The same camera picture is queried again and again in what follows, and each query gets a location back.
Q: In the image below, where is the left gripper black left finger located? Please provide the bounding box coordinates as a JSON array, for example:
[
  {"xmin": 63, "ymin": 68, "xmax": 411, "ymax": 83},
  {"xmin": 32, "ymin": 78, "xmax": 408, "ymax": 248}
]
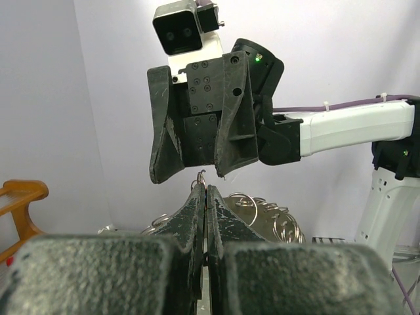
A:
[{"xmin": 1, "ymin": 184, "xmax": 205, "ymax": 314}]

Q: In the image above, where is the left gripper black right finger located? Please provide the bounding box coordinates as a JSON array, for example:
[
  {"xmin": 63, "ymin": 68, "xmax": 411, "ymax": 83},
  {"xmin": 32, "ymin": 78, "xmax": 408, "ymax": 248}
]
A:
[{"xmin": 207, "ymin": 185, "xmax": 403, "ymax": 314}]

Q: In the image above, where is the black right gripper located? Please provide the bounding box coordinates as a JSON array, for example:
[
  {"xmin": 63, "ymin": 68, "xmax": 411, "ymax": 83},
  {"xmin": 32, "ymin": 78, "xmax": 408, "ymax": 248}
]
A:
[{"xmin": 147, "ymin": 51, "xmax": 258, "ymax": 184}]

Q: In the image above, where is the round metal keyring disc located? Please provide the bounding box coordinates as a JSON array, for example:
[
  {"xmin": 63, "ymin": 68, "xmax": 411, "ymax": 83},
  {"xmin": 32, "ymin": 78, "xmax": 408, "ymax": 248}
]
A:
[{"xmin": 140, "ymin": 169, "xmax": 308, "ymax": 245}]

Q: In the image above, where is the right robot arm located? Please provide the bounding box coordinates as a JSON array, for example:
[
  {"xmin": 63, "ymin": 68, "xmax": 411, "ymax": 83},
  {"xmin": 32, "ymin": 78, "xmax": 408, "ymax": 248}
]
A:
[{"xmin": 147, "ymin": 39, "xmax": 419, "ymax": 262}]

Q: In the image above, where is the red capped white marker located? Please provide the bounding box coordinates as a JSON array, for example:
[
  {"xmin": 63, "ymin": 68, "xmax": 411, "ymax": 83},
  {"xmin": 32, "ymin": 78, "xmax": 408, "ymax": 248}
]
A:
[{"xmin": 6, "ymin": 257, "xmax": 14, "ymax": 267}]

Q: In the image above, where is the wooden shelf rack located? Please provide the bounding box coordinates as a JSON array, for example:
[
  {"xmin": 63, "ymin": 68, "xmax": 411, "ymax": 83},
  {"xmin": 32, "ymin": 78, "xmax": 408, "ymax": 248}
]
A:
[{"xmin": 1, "ymin": 179, "xmax": 49, "ymax": 263}]

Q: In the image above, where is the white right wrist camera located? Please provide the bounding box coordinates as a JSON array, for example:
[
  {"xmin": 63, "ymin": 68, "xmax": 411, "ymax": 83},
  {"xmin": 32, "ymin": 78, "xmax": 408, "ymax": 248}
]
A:
[{"xmin": 152, "ymin": 0, "xmax": 224, "ymax": 75}]

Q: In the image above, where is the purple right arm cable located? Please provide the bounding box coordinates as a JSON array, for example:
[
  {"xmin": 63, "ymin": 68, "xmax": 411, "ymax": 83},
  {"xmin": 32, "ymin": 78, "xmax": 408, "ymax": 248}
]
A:
[{"xmin": 272, "ymin": 93, "xmax": 420, "ymax": 114}]

